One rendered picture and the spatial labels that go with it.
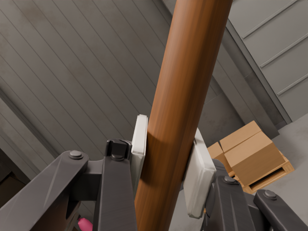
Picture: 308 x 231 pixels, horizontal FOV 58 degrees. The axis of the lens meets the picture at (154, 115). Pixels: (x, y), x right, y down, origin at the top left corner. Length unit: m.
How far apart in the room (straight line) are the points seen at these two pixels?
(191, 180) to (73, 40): 3.72
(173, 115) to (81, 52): 3.68
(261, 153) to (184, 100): 3.06
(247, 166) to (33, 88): 2.90
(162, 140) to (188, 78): 0.04
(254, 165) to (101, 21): 2.51
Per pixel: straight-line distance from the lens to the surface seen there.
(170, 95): 0.16
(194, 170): 0.16
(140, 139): 0.15
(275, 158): 3.29
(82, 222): 4.32
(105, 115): 3.91
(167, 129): 0.16
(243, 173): 3.26
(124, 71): 3.74
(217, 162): 0.17
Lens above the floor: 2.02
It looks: 13 degrees down
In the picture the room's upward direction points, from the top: 37 degrees counter-clockwise
